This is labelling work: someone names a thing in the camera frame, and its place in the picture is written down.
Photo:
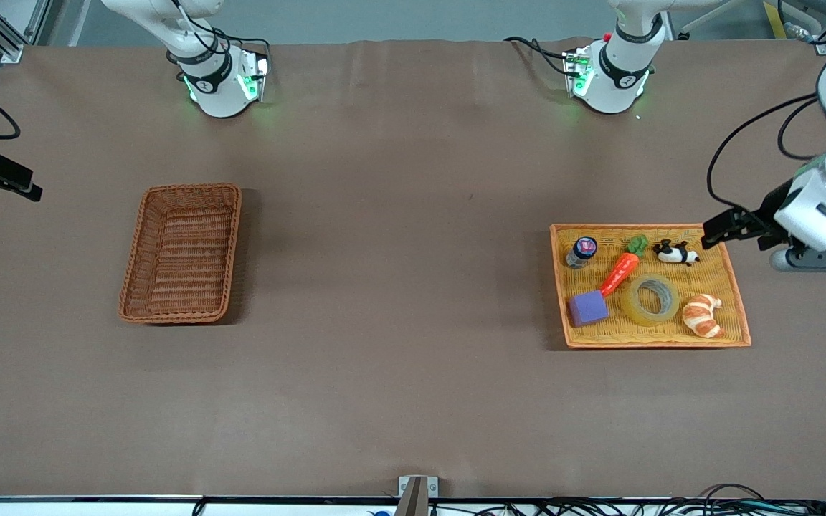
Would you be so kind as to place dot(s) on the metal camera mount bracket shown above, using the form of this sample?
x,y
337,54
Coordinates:
x,y
416,494

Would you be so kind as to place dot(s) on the black white panda toy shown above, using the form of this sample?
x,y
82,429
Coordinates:
x,y
675,253

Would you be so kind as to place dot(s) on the purple foam cube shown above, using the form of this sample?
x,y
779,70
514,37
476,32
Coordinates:
x,y
588,308

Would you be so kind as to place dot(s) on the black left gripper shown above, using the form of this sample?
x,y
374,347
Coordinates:
x,y
768,213

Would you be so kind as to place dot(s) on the base connector box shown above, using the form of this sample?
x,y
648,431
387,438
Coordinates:
x,y
576,72
254,77

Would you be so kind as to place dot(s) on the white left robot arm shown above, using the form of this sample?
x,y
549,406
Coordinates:
x,y
617,72

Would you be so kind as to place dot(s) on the orange wicker tray basket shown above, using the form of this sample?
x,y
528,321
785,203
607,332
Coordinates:
x,y
707,276

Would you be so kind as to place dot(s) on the small dark-capped bottle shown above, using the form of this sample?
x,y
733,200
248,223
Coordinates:
x,y
581,252

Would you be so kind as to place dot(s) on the orange toy carrot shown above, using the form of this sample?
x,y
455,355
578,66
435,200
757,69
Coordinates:
x,y
621,271

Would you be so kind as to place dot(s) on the brown table cloth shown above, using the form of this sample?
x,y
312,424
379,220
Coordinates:
x,y
413,358

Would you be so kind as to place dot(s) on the clear yellowish tape roll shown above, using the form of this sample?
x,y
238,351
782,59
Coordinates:
x,y
632,308

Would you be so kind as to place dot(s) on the left base connector box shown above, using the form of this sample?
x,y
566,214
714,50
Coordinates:
x,y
576,72

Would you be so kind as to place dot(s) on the toy croissant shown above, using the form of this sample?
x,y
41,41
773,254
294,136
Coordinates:
x,y
701,317

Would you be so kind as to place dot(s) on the brown wicker basket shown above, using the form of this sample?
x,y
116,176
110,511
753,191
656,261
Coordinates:
x,y
183,251

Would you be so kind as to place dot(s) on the right base connector box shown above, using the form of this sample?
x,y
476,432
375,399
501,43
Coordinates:
x,y
254,77

